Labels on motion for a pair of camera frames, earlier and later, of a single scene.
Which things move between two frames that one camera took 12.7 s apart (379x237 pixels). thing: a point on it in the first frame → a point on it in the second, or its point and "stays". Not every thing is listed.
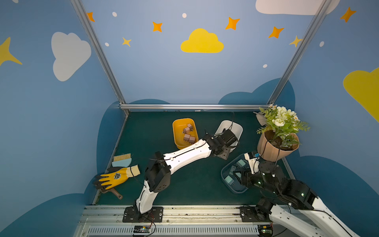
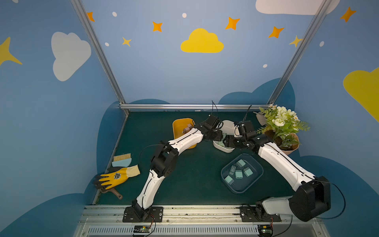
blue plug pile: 230,180 stays
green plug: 241,163 stays
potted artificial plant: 279,133 stays
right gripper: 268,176 → 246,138
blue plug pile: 233,168 stays
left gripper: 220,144 → 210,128
